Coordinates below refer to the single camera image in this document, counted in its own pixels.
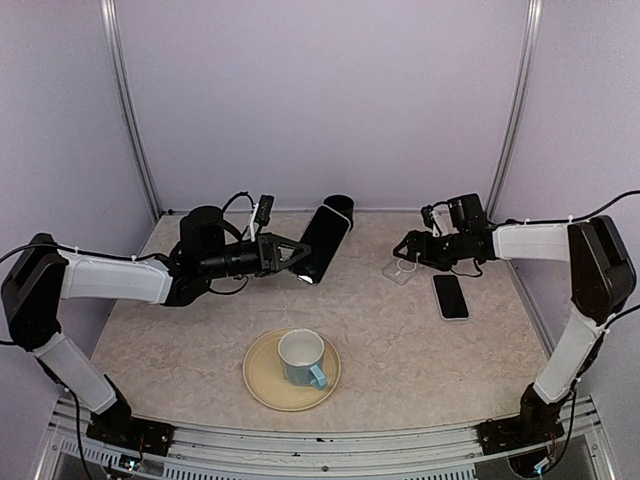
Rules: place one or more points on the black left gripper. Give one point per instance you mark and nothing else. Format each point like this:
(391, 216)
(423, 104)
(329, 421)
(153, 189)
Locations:
(269, 253)

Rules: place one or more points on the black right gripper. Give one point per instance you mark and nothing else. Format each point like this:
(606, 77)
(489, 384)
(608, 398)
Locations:
(427, 255)

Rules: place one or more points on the black smartphone with teal edge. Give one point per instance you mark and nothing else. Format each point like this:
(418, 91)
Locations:
(451, 296)

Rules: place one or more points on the lilac phone case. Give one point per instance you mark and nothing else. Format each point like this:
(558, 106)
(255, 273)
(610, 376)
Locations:
(452, 319)

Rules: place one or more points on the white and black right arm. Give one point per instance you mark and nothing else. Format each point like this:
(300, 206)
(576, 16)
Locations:
(602, 275)

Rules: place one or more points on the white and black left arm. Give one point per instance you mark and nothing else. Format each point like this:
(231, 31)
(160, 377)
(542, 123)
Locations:
(46, 273)

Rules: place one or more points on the dark green cup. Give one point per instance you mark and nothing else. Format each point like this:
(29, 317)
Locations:
(343, 204)

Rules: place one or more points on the blue mug with white inside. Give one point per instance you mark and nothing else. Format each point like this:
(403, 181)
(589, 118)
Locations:
(302, 352)

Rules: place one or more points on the beige round plate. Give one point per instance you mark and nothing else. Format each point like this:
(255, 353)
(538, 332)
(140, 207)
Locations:
(264, 377)

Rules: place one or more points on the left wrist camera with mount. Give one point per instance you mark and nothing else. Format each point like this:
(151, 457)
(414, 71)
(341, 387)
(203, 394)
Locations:
(260, 215)

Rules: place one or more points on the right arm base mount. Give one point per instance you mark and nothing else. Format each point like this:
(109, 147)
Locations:
(536, 422)

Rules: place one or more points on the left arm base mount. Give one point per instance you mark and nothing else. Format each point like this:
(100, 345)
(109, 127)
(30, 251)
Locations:
(130, 432)

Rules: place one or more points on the right aluminium frame post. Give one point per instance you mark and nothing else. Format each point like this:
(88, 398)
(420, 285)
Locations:
(524, 71)

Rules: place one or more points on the aluminium frame post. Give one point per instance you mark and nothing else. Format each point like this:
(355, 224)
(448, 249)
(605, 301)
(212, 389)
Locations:
(524, 71)
(117, 58)

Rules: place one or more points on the left aluminium frame post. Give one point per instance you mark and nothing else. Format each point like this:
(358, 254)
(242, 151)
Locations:
(117, 58)

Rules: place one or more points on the front aluminium rail base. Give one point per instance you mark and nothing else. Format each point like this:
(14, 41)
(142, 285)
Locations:
(209, 452)

